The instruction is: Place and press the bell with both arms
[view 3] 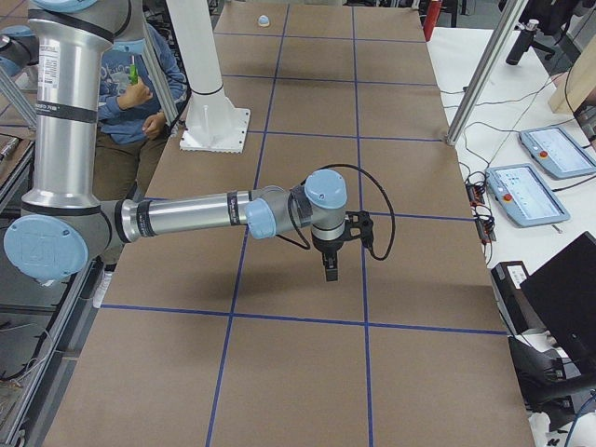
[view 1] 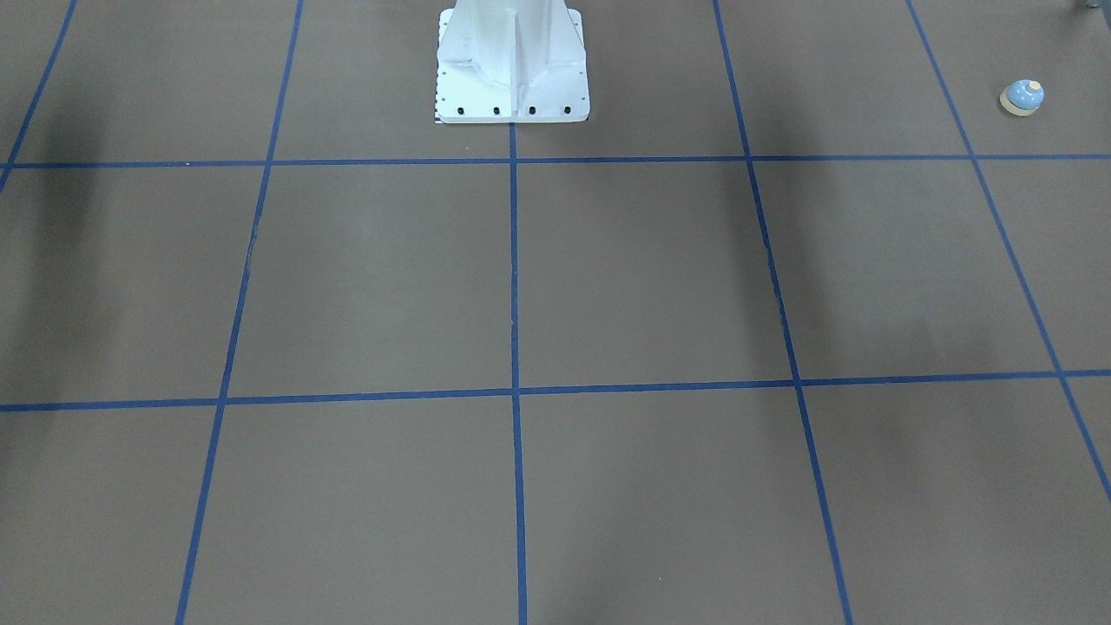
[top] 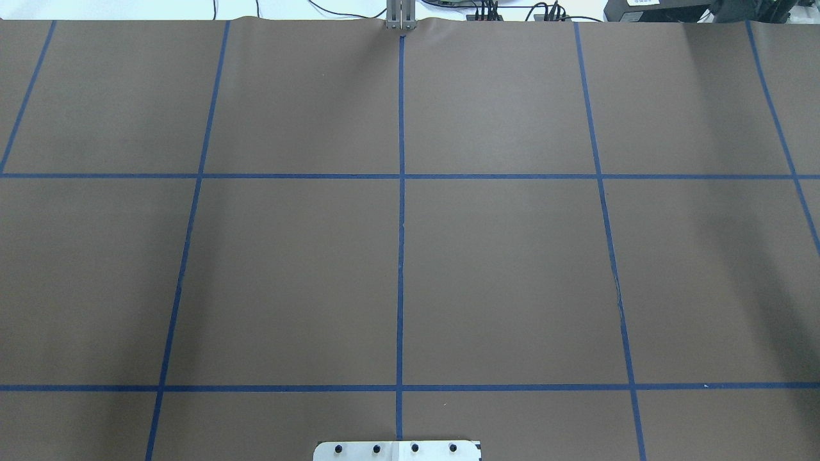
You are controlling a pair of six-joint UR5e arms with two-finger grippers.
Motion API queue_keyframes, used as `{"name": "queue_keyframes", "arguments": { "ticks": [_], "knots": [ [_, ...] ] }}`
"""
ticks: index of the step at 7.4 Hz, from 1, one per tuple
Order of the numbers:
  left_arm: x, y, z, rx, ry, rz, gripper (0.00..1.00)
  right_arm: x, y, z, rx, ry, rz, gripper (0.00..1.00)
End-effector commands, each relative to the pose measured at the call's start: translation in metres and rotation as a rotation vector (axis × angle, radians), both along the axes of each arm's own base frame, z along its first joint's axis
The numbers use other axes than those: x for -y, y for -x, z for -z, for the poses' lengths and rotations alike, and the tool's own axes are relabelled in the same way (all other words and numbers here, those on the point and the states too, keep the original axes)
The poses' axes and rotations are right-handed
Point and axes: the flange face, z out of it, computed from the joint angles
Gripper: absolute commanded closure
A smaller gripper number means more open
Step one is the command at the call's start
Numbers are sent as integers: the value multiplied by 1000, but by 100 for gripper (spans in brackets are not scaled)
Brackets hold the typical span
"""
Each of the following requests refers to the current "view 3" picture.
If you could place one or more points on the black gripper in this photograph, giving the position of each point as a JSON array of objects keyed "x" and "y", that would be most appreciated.
[{"x": 327, "y": 247}]

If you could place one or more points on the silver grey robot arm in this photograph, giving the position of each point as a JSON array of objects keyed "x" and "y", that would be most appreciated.
[{"x": 63, "y": 225}]

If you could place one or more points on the brown paper table mat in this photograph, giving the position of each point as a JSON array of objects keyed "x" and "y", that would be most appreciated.
[{"x": 214, "y": 338}]

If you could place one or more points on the black box with label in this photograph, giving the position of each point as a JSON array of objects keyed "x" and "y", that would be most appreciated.
[{"x": 515, "y": 309}]

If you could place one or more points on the near teach pendant tablet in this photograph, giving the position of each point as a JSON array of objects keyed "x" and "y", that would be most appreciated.
[{"x": 524, "y": 196}]

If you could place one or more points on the teach pendant tablet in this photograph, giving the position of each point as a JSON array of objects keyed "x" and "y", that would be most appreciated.
[
  {"x": 557, "y": 153},
  {"x": 524, "y": 196}
]

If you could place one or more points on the seated person in blue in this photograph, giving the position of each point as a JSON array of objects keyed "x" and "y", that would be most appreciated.
[{"x": 132, "y": 127}]

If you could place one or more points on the far teach pendant tablet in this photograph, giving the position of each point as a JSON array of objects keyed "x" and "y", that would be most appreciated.
[{"x": 557, "y": 153}]

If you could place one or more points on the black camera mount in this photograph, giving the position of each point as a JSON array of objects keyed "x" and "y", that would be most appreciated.
[{"x": 359, "y": 225}]

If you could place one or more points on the black usb hub with cables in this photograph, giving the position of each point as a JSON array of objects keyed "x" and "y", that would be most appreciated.
[{"x": 475, "y": 193}]

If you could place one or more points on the white pedestal column with base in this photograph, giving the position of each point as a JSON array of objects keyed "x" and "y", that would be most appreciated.
[{"x": 212, "y": 122}]

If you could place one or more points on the aluminium frame post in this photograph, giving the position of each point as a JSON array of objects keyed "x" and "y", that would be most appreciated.
[{"x": 495, "y": 45}]

